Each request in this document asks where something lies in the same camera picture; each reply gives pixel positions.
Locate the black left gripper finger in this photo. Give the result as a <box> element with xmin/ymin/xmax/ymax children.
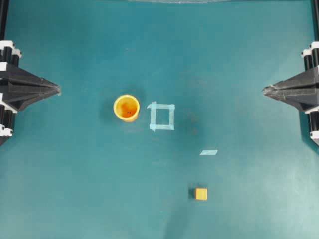
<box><xmin>0</xmin><ymin>65</ymin><xmax>59</xmax><ymax>89</ymax></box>
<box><xmin>0</xmin><ymin>86</ymin><xmax>61</xmax><ymax>114</ymax></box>

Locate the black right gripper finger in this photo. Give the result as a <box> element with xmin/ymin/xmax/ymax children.
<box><xmin>263</xmin><ymin>86</ymin><xmax>319</xmax><ymax>112</ymax></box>
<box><xmin>262</xmin><ymin>66</ymin><xmax>319</xmax><ymax>94</ymax></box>

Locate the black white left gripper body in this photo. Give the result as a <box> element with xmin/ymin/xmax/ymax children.
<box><xmin>0</xmin><ymin>40</ymin><xmax>23</xmax><ymax>146</ymax></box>

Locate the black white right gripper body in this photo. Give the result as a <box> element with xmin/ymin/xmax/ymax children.
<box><xmin>301</xmin><ymin>41</ymin><xmax>319</xmax><ymax>146</ymax></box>

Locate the orange cube block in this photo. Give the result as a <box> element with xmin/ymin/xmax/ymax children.
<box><xmin>195</xmin><ymin>188</ymin><xmax>208</xmax><ymax>201</ymax></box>

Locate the yellow plastic cup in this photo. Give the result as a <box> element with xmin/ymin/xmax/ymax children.
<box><xmin>113</xmin><ymin>95</ymin><xmax>140</xmax><ymax>122</ymax></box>

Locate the light blue tape strip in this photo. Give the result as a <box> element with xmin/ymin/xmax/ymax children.
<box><xmin>200</xmin><ymin>150</ymin><xmax>218</xmax><ymax>156</ymax></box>

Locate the light blue tape square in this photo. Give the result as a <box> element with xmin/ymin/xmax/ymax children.
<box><xmin>147</xmin><ymin>101</ymin><xmax>175</xmax><ymax>132</ymax></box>

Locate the black left frame rail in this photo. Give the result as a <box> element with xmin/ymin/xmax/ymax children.
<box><xmin>0</xmin><ymin>0</ymin><xmax>9</xmax><ymax>41</ymax></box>

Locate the black frame rail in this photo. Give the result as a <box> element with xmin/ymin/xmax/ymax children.
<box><xmin>311</xmin><ymin>0</ymin><xmax>319</xmax><ymax>41</ymax></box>
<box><xmin>0</xmin><ymin>0</ymin><xmax>9</xmax><ymax>41</ymax></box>

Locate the black right frame rail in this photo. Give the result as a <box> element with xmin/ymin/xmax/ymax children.
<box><xmin>311</xmin><ymin>0</ymin><xmax>319</xmax><ymax>41</ymax></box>

